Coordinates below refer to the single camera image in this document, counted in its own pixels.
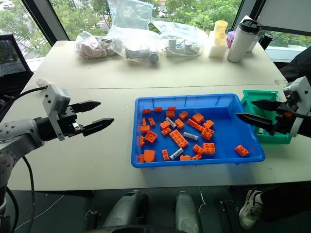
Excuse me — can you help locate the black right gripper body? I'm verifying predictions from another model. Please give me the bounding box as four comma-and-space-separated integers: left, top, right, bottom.
275, 101, 296, 135

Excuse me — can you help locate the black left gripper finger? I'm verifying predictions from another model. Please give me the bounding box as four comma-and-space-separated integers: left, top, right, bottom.
70, 100, 102, 114
82, 118, 115, 137

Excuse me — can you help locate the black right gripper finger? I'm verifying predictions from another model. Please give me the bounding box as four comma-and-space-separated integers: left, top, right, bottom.
236, 112, 278, 136
251, 99, 284, 111

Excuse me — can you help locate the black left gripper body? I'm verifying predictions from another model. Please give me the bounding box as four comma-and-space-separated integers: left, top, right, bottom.
59, 105, 85, 138

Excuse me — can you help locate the green plastic bin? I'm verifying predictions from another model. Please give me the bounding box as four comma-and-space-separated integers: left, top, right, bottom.
240, 90, 293, 145

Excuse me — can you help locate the blue plastic tray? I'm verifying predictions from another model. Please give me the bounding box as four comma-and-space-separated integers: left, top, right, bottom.
131, 93, 266, 169

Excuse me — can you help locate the person in dark clothes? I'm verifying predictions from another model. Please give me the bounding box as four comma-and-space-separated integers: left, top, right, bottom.
259, 45, 311, 223

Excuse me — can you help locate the plastic bag with pink cloth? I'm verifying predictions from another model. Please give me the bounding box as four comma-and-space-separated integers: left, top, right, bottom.
74, 31, 116, 60

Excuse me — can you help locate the orange smooth-sided toy brick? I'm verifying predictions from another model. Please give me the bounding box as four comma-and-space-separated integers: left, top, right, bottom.
143, 149, 156, 163

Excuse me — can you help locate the black bottle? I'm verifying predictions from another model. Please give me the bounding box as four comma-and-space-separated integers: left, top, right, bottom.
258, 32, 276, 51

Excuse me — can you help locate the long orange plastic building brick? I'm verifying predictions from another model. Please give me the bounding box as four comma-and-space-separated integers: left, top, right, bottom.
186, 118, 206, 133

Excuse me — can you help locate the white tumbler with black lid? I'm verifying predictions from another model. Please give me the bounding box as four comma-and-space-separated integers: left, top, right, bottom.
226, 18, 262, 64

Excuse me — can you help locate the orange 2x4 toy brick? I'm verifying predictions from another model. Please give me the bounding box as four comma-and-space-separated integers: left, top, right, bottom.
169, 129, 190, 149

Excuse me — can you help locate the black mesh office chair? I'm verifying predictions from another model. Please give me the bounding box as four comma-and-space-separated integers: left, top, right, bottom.
0, 33, 34, 98

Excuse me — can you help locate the yellow plastic cup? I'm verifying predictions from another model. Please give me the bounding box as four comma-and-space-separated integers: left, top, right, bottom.
213, 20, 229, 47

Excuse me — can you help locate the white sneaker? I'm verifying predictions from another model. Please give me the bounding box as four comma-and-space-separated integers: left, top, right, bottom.
238, 189, 264, 230

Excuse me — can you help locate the large clear zip bag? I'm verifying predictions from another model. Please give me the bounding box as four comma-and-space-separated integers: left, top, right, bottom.
106, 0, 161, 65

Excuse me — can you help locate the grey rounded robot leg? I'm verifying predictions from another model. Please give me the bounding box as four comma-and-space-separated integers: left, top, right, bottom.
103, 190, 148, 229
174, 191, 203, 233

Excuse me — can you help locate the white power strip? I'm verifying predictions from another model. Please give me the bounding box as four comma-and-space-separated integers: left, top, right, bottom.
164, 35, 204, 58

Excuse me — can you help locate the clear bag with power strip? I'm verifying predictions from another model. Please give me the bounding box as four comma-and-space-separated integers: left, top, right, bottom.
150, 20, 210, 59

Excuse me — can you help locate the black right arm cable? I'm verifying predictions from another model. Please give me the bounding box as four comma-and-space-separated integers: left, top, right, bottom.
285, 110, 311, 120

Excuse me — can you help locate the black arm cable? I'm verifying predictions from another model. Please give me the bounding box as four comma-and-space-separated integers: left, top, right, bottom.
285, 110, 311, 120
0, 85, 49, 233

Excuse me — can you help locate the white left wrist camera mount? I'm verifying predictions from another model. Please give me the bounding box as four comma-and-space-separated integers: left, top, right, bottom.
42, 84, 71, 142

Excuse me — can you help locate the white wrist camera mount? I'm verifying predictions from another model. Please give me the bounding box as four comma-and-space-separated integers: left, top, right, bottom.
42, 84, 71, 142
282, 76, 311, 138

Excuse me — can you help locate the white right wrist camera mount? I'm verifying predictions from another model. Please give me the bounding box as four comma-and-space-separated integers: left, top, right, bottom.
282, 76, 311, 138

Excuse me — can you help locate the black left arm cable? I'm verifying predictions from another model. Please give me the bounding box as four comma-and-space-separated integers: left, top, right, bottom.
0, 85, 49, 233

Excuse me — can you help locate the black window frame post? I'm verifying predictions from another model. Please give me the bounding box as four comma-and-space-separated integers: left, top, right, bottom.
20, 0, 70, 47
230, 0, 263, 32

